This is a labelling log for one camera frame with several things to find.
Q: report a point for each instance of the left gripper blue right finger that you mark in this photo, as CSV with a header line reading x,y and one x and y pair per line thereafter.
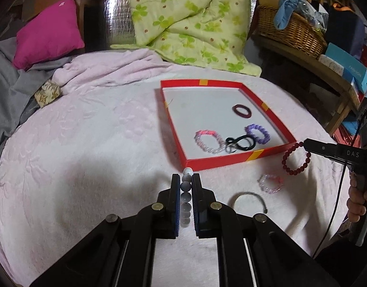
x,y
198,204

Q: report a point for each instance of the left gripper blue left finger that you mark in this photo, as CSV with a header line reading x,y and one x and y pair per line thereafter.
x,y
174,204

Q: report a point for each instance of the thin silver bangle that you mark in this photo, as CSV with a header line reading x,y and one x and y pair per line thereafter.
x,y
248,203

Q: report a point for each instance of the dark maroon bangle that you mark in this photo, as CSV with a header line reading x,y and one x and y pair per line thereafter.
x,y
242,111

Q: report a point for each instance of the person's right hand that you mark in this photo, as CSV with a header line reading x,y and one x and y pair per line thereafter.
x,y
355,203

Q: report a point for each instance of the wooden side table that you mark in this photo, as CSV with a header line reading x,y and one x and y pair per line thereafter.
x,y
348,99

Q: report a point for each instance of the red shallow box tray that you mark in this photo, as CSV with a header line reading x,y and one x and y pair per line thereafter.
x,y
194,105

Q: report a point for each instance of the blue cardboard box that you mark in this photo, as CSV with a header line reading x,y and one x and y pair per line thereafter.
x,y
349,63

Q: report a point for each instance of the white patterned box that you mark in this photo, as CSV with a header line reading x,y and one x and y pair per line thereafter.
x,y
331,64

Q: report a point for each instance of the wicker basket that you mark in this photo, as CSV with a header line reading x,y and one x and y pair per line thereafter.
x,y
298,34

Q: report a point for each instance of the small patterned fabric pouch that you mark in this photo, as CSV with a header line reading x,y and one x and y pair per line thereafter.
x,y
47,93

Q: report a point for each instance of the blue cloth in basket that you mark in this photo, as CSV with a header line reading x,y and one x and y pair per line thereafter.
x,y
285,11

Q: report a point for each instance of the green floral quilt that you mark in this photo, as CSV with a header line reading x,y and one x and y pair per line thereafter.
x,y
202,33

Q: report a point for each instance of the silver foil insulation mat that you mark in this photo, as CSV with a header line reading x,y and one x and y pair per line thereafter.
x,y
117,22

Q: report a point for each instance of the grey bed sheet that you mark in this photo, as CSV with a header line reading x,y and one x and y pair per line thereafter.
x,y
17,88

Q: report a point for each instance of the magenta pillow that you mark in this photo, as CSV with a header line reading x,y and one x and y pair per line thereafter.
x,y
53,33

